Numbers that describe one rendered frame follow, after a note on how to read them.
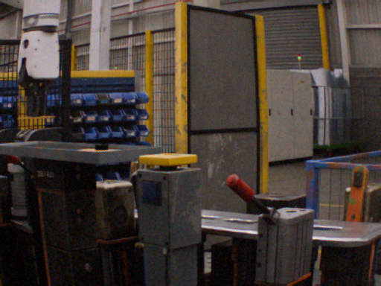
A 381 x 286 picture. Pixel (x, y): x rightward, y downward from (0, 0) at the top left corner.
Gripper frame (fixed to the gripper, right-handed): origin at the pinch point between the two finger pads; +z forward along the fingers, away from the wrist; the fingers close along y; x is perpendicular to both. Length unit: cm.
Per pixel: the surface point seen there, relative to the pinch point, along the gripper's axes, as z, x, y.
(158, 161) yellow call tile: 8.7, -34.8, -15.7
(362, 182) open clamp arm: 16, -60, 28
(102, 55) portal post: -54, 255, 456
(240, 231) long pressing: 23.8, -37.9, 12.0
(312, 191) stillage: 45, -11, 218
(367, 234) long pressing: 24, -64, 10
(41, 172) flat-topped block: 12.2, -6.8, -7.5
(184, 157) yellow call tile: 8.2, -37.7, -13.4
